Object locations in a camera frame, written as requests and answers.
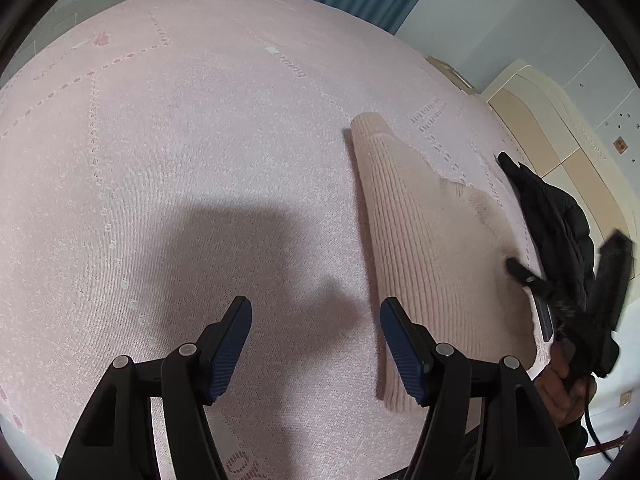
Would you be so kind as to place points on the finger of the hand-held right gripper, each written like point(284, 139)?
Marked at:
point(525, 274)
point(545, 317)

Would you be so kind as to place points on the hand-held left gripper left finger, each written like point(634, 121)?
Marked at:
point(227, 355)

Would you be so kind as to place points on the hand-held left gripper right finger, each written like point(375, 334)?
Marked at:
point(405, 355)

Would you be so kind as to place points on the pink knitted sweater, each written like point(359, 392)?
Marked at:
point(425, 240)

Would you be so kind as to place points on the person's right hand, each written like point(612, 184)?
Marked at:
point(560, 390)

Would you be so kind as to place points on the black jacket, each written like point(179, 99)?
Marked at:
point(550, 220)

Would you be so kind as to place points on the cream headboard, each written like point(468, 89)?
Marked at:
point(550, 125)

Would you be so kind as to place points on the bed with pink bedspread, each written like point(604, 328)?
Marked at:
point(200, 135)

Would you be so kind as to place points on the grey wardrobe with flower decals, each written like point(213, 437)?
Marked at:
point(75, 5)

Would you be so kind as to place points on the small wall socket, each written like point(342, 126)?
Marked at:
point(625, 398)
point(620, 145)

